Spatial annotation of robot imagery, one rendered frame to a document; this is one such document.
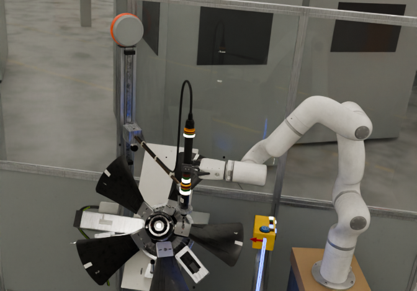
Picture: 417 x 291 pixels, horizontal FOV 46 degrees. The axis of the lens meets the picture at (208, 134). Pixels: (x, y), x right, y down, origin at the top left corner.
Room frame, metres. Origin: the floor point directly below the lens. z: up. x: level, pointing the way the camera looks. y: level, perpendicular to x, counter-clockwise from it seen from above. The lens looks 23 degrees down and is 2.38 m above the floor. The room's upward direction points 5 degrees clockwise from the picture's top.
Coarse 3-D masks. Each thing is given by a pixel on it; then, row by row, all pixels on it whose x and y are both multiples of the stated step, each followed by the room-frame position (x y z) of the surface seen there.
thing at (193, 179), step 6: (180, 156) 2.00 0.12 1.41; (192, 156) 1.96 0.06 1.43; (180, 162) 1.98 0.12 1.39; (180, 168) 1.95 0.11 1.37; (174, 174) 1.95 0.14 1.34; (180, 174) 1.93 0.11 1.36; (192, 174) 1.88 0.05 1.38; (180, 180) 1.90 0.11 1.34; (192, 180) 1.86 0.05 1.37; (198, 180) 1.85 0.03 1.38; (174, 186) 1.90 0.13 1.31; (192, 186) 1.83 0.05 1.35; (174, 192) 1.86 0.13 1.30; (168, 198) 1.87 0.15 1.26; (174, 198) 1.84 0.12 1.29
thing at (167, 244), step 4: (156, 244) 1.69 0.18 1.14; (160, 244) 1.71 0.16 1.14; (164, 244) 1.72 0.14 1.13; (168, 244) 1.73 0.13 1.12; (156, 248) 1.68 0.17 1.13; (160, 248) 1.69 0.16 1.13; (168, 248) 1.72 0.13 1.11; (172, 248) 1.73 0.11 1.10; (160, 252) 1.68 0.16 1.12; (164, 252) 1.70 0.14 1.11; (168, 252) 1.71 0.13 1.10; (172, 252) 1.72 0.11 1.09; (160, 256) 1.67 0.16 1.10; (164, 256) 1.68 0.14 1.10
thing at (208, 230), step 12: (192, 228) 1.77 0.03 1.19; (204, 228) 1.78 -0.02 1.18; (216, 228) 1.79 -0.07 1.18; (228, 228) 1.80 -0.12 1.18; (240, 228) 1.80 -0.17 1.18; (192, 240) 1.69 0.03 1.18; (204, 240) 1.70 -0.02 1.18; (216, 240) 1.72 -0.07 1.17; (228, 240) 1.73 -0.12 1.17; (240, 240) 1.74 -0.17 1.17; (216, 252) 1.66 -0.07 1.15; (228, 252) 1.67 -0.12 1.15; (240, 252) 1.69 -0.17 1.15; (228, 264) 1.63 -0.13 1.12
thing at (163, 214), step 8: (152, 216) 1.74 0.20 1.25; (160, 216) 1.75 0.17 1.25; (168, 216) 1.74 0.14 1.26; (152, 224) 1.72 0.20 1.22; (168, 224) 1.73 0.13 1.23; (152, 232) 1.70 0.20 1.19; (160, 232) 1.70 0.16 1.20; (168, 232) 1.70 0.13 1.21; (152, 240) 1.76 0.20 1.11; (160, 240) 1.69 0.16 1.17; (168, 240) 1.76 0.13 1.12
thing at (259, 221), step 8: (256, 216) 2.09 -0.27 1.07; (264, 216) 2.10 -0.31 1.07; (256, 224) 2.02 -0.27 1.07; (264, 224) 2.03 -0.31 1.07; (256, 232) 1.95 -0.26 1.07; (264, 232) 1.95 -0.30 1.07; (272, 232) 1.96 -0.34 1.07; (272, 240) 1.94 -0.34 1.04; (256, 248) 1.95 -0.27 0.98; (272, 248) 1.94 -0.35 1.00
